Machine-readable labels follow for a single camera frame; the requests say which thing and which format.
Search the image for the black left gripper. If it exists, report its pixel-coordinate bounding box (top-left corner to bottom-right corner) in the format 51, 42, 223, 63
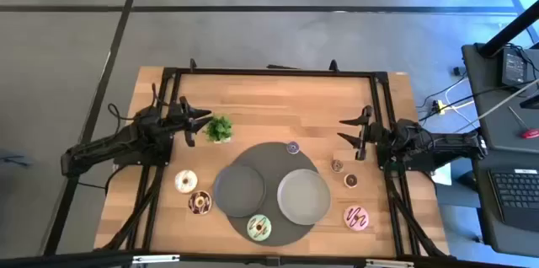
166, 95, 213, 147

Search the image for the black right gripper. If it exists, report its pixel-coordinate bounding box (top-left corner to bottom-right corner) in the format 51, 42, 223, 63
337, 105, 382, 162

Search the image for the large white glazed donut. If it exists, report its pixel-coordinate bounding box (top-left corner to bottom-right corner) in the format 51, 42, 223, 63
173, 169, 199, 195

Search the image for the large chocolate drizzled donut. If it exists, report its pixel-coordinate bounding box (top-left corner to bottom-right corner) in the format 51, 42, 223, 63
187, 190, 213, 217

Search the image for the large mint green donut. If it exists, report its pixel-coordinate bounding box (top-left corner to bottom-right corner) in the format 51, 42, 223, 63
246, 213, 273, 243

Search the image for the green plant in white pot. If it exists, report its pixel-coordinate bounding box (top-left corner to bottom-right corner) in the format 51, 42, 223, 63
203, 115, 234, 145

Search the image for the light grey plate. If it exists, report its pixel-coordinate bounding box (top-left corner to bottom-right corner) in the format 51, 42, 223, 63
276, 168, 333, 226

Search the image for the dark grey plate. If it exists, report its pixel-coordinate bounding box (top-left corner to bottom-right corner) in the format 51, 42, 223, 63
212, 163, 267, 218

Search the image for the round grey woven placemat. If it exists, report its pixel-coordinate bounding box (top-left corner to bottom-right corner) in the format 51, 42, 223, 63
218, 141, 325, 247

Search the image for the large pink drizzled donut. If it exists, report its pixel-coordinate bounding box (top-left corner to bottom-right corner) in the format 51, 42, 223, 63
343, 204, 371, 233

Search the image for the dark grey side desk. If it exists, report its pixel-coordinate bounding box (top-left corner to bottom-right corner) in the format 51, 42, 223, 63
461, 42, 539, 259

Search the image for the black control box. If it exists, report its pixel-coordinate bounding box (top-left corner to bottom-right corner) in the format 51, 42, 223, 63
500, 47, 530, 88

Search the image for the black keyboard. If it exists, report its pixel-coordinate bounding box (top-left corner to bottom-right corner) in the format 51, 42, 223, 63
488, 168, 539, 233

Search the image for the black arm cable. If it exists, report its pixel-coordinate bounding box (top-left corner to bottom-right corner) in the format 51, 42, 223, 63
107, 82, 169, 122

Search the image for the black aluminium table frame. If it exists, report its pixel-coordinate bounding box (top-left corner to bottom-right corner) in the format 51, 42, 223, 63
94, 57, 451, 260

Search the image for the silver bracket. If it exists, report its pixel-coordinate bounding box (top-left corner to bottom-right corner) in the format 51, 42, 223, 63
365, 259, 414, 268
131, 254, 181, 265

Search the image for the white cable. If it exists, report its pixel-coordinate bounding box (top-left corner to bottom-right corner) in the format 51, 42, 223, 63
454, 78, 539, 134

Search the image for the red handled screwdriver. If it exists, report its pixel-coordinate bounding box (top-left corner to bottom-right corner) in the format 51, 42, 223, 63
507, 105, 539, 140

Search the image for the black camera stand pole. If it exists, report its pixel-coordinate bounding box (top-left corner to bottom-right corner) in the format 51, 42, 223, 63
478, 0, 539, 58

